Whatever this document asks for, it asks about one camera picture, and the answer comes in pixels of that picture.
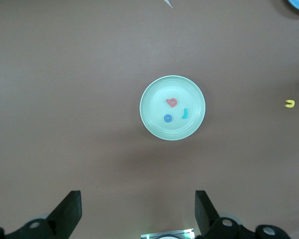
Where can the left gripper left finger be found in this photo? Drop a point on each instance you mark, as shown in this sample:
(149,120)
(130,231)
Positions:
(64,214)

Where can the teal foam letter r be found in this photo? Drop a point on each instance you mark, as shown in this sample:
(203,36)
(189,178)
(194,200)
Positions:
(185,113)

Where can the pink foam letter a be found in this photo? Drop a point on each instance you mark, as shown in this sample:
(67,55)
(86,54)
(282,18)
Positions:
(170,101)

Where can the blue foam letter o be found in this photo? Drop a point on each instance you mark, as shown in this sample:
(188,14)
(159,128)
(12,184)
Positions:
(165,118)

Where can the small white paper scrap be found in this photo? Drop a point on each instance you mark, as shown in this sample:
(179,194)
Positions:
(169,3)

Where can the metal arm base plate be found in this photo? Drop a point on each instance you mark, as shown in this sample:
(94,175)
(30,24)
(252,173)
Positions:
(187,232)

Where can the yellow foam letter u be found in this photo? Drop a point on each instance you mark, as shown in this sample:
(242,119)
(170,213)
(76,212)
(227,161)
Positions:
(291,105)

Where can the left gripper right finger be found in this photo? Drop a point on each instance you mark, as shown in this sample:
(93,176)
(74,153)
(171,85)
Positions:
(206,214)

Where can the pale green plate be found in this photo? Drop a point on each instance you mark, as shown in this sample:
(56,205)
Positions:
(149,109)

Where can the brown table cover sheet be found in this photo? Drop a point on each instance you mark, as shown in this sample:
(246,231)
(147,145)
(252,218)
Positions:
(64,99)

